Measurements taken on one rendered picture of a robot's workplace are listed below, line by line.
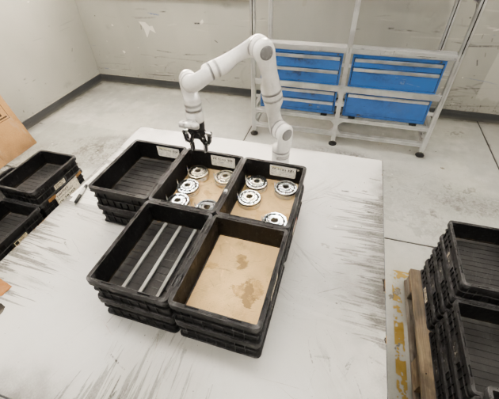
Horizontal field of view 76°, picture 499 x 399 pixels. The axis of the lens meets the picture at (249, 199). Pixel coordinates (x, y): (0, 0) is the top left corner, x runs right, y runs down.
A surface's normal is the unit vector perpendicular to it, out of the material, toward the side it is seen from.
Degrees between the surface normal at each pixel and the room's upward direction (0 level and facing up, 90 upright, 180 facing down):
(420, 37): 90
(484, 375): 0
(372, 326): 0
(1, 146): 73
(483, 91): 90
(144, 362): 0
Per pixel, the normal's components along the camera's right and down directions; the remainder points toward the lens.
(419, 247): -0.02, -0.73
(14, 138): 0.90, -0.04
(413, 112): -0.28, 0.66
